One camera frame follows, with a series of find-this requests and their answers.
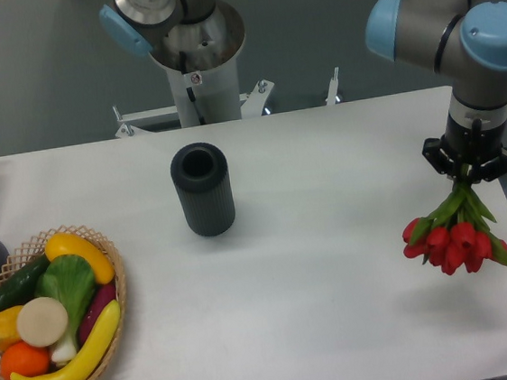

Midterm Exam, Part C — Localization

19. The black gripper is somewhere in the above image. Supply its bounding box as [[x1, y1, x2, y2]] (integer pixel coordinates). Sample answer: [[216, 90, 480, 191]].
[[421, 116, 507, 184]]

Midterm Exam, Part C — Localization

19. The red tulip bouquet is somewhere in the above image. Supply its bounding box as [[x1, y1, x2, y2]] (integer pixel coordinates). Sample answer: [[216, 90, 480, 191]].
[[401, 165, 507, 275]]

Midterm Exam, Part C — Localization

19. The dark grey ribbed vase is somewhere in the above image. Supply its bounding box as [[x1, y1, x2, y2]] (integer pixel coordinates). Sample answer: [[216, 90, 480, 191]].
[[170, 142, 235, 236]]

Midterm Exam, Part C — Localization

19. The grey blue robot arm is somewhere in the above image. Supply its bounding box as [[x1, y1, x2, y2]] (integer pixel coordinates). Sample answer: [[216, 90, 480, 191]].
[[99, 0, 507, 183]]

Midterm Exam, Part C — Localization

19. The purple eggplant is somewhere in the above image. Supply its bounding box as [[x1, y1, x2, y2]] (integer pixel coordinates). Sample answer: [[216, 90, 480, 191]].
[[78, 282, 116, 346]]

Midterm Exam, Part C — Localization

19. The green bok choy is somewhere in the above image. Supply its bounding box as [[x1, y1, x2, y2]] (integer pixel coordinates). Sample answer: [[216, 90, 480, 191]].
[[34, 255, 96, 367]]

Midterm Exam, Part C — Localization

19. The yellow squash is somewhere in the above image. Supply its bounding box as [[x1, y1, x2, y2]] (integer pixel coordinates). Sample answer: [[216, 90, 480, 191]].
[[44, 232, 115, 285]]

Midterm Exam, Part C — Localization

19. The beige round disc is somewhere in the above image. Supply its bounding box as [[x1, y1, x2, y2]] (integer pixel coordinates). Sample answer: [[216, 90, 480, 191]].
[[16, 297, 69, 348]]

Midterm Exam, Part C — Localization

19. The green cucumber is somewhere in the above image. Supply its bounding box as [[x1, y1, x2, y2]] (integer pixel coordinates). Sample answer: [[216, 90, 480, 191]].
[[0, 255, 50, 312]]

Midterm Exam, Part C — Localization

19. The yellow banana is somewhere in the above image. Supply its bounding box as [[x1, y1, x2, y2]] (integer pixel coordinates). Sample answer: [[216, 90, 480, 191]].
[[10, 300, 122, 380]]

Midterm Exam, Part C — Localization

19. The orange fruit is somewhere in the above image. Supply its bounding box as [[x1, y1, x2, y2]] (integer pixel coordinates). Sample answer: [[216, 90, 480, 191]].
[[0, 341, 51, 380]]

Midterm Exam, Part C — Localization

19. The yellow bell pepper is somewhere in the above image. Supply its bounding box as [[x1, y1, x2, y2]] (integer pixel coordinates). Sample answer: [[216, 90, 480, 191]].
[[0, 305, 23, 353]]

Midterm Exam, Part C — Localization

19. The woven wicker basket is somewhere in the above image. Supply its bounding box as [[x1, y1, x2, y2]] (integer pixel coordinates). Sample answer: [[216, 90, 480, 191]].
[[0, 225, 127, 380]]

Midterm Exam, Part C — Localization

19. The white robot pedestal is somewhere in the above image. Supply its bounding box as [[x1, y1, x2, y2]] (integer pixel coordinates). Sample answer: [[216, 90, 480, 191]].
[[99, 0, 274, 128]]

